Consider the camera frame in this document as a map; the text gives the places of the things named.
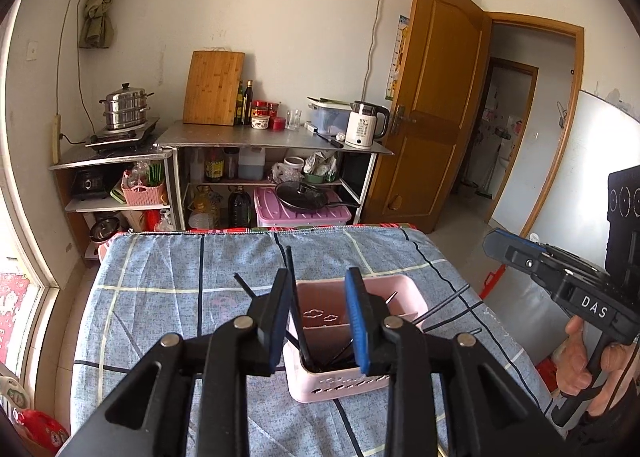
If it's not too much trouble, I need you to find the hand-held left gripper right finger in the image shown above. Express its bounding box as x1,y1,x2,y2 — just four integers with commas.
344,266,581,457

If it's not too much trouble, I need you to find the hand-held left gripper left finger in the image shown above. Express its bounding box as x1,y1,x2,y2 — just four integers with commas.
57,267,292,457

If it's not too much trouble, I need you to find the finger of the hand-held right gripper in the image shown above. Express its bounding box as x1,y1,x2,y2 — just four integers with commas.
482,229,567,289

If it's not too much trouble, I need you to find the pink plastic basket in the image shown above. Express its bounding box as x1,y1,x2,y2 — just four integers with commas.
282,273,429,404

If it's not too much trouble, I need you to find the person's right hand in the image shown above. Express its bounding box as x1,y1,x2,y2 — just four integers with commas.
556,314,640,417

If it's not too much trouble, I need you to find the silver refrigerator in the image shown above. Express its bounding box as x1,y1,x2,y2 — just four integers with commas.
487,90,640,368

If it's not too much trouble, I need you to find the blue plaid tablecloth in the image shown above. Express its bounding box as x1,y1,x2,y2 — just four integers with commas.
70,224,566,457

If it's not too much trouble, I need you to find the black frying pan with lid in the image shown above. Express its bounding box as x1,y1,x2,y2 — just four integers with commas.
275,180,361,211

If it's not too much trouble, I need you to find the pink storage box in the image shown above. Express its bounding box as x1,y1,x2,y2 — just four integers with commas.
253,187,351,228

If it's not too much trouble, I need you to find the dark oil bottle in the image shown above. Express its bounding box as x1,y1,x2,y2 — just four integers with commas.
228,186,251,228

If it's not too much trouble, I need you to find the yellow oil bottle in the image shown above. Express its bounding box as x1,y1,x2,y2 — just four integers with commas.
187,186,221,230

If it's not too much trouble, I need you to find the white plastic bag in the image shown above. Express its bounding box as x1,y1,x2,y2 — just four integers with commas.
302,152,341,175

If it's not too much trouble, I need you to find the white mug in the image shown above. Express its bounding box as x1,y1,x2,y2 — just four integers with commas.
272,157,306,183

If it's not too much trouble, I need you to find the wooden door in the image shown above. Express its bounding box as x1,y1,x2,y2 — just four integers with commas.
362,0,493,233

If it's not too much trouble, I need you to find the red package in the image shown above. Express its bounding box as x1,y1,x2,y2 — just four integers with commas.
131,210,171,233

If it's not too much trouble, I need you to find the white electric kettle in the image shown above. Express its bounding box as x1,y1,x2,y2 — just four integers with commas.
345,100,391,148

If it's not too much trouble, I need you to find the white plastic jug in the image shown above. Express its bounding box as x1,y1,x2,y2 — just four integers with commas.
237,147,266,181

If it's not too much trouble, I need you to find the red label sauce bottle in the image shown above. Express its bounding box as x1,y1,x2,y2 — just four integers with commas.
205,148,224,183

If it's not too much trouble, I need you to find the water filter pitcher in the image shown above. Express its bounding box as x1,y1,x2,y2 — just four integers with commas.
306,97,353,135

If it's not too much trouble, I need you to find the small pink woven basket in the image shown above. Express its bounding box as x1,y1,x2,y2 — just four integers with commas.
121,170,167,206

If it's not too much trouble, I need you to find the steel kitchen table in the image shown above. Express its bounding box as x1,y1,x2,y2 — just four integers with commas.
154,120,394,228

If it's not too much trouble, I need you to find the silver pot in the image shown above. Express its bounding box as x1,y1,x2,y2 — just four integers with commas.
90,216,123,244

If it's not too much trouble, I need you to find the white jar red lid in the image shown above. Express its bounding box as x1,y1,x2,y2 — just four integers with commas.
250,100,271,130

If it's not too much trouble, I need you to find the red plastic bag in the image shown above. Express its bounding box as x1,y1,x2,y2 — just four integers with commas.
15,409,71,455

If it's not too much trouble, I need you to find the black kitchen appliance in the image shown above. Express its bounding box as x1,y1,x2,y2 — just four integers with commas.
70,168,108,200

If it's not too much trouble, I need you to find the black induction cooker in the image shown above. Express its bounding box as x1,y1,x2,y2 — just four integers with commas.
84,118,161,154

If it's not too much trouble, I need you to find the bamboo cutting board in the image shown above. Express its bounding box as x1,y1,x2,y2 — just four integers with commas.
182,50,246,126

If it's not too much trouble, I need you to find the low steel rack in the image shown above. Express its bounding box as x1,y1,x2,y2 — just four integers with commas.
49,147,176,258

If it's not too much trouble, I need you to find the steel steamer pot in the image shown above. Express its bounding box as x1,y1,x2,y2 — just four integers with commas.
99,83,153,130

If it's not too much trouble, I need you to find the window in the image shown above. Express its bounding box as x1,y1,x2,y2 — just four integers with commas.
0,0,61,388

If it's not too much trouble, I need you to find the black handled knife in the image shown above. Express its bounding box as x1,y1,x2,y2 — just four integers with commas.
312,130,346,148

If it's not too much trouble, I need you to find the wall poster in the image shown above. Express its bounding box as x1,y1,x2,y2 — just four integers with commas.
385,14,412,101

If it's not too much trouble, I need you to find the grey wall cable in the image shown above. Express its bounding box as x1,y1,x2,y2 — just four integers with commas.
364,0,390,105

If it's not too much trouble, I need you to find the black wall cable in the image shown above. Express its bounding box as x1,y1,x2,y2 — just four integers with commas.
55,0,83,115

